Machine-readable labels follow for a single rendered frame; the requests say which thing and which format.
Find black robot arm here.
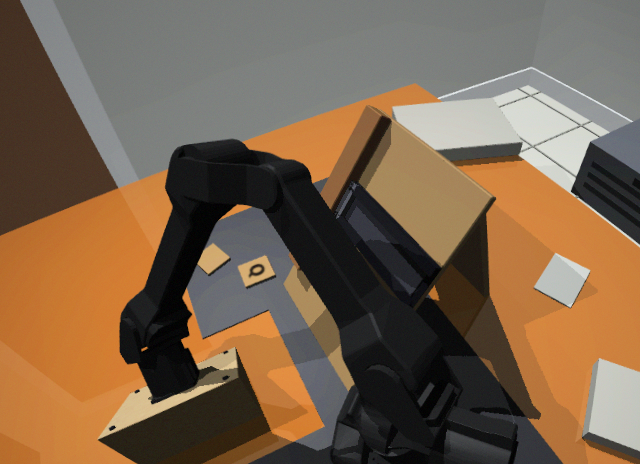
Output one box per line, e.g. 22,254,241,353
119,138,518,464

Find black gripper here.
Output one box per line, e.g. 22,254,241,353
330,421,392,464

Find white flat rectangular card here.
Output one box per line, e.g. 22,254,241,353
534,253,590,308

